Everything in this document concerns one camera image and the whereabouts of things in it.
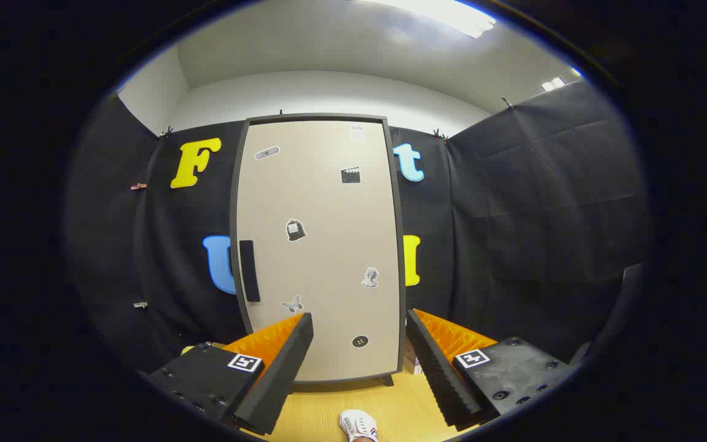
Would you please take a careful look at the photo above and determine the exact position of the black backdrop cloth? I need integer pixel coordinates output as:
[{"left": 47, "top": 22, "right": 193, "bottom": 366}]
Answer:
[{"left": 65, "top": 80, "right": 655, "bottom": 376}]

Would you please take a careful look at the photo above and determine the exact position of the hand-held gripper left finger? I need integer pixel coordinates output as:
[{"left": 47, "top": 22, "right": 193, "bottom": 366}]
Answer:
[{"left": 144, "top": 312, "right": 315, "bottom": 436}]

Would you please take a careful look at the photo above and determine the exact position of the dark grey shoe cabinet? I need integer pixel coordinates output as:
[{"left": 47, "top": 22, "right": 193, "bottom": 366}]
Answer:
[{"left": 229, "top": 114, "right": 408, "bottom": 394}]

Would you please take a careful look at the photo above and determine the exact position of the white canvas shoe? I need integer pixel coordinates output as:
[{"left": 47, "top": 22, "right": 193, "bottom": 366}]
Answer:
[{"left": 339, "top": 409, "right": 379, "bottom": 442}]

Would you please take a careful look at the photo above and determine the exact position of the black door handle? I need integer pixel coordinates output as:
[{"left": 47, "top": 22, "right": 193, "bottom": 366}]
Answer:
[{"left": 239, "top": 240, "right": 261, "bottom": 303}]

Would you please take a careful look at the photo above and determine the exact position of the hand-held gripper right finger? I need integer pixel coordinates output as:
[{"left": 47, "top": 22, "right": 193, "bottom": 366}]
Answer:
[{"left": 406, "top": 309, "right": 578, "bottom": 431}]

